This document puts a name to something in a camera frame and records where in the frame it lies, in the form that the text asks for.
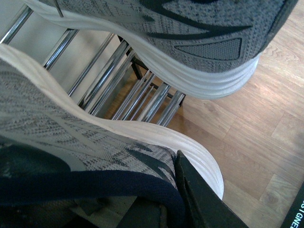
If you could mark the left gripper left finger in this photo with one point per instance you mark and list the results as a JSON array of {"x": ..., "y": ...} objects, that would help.
[{"x": 145, "y": 214}]

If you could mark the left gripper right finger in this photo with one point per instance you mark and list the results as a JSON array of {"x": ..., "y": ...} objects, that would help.
[{"x": 204, "y": 209}]

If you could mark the black metal shoe rack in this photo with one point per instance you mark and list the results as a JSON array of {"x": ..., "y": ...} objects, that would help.
[{"x": 99, "y": 70}]

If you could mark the grey sneaker navy collar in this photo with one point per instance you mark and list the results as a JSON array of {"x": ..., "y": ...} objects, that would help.
[{"x": 204, "y": 48}]

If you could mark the black mat with white text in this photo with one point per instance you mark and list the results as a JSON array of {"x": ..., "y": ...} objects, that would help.
[{"x": 295, "y": 215}]

